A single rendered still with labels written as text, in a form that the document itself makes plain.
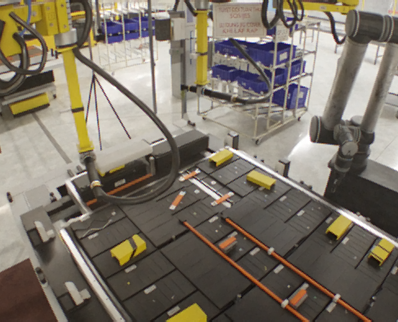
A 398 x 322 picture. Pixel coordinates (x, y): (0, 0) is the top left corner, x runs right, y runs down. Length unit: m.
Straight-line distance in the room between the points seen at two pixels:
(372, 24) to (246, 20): 0.75
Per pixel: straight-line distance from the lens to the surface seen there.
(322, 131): 2.16
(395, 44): 1.82
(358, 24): 1.69
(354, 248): 1.59
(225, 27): 1.94
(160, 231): 1.49
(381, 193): 2.37
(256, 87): 3.98
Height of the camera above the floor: 2.09
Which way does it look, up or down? 34 degrees down
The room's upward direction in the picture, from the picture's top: straight up
